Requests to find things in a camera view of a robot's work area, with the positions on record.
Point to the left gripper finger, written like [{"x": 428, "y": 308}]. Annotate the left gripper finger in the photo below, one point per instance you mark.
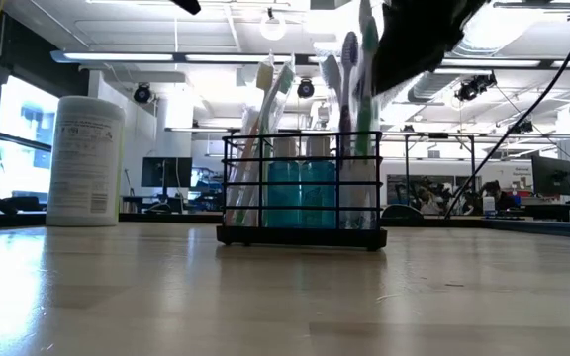
[{"x": 187, "y": 5}]

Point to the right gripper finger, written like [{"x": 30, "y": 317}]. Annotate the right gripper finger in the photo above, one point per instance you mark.
[{"x": 413, "y": 34}]

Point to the green toothbrush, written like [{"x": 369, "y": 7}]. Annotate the green toothbrush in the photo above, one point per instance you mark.
[
  {"x": 368, "y": 39},
  {"x": 285, "y": 81}
]

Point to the teal mouthwash bottle white cap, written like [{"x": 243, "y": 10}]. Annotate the teal mouthwash bottle white cap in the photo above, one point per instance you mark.
[
  {"x": 318, "y": 193},
  {"x": 283, "y": 193}
]

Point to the black ceiling spotlight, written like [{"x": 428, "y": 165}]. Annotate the black ceiling spotlight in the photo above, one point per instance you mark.
[
  {"x": 306, "y": 88},
  {"x": 142, "y": 93},
  {"x": 473, "y": 88}
]

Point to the long ceiling light strip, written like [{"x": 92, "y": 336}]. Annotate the long ceiling light strip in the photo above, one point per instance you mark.
[{"x": 117, "y": 57}]

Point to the black computer monitor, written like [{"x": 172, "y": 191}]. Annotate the black computer monitor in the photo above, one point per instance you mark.
[
  {"x": 166, "y": 172},
  {"x": 552, "y": 175}
]

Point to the white wipes canister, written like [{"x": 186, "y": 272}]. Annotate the white wipes canister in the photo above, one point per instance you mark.
[{"x": 84, "y": 163}]

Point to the large glass window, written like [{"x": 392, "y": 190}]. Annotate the large glass window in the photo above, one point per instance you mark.
[{"x": 23, "y": 133}]

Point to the black aluminium table frame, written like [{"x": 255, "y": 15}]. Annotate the black aluminium table frame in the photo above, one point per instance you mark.
[{"x": 166, "y": 217}]

